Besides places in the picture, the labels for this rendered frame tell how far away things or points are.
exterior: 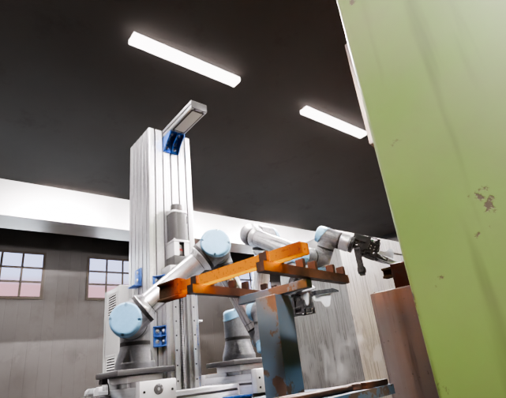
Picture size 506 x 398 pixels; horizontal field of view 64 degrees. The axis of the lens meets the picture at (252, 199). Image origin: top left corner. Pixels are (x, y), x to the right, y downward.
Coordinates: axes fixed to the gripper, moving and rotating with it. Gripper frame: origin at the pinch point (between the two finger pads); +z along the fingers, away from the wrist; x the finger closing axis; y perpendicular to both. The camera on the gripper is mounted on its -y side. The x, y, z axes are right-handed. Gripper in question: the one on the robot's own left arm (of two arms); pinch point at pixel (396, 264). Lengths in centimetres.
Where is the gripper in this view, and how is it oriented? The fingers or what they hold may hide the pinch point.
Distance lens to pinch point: 177.2
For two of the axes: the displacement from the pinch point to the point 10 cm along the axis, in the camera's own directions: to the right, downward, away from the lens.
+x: 2.9, 3.5, 8.9
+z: 8.8, 2.8, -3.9
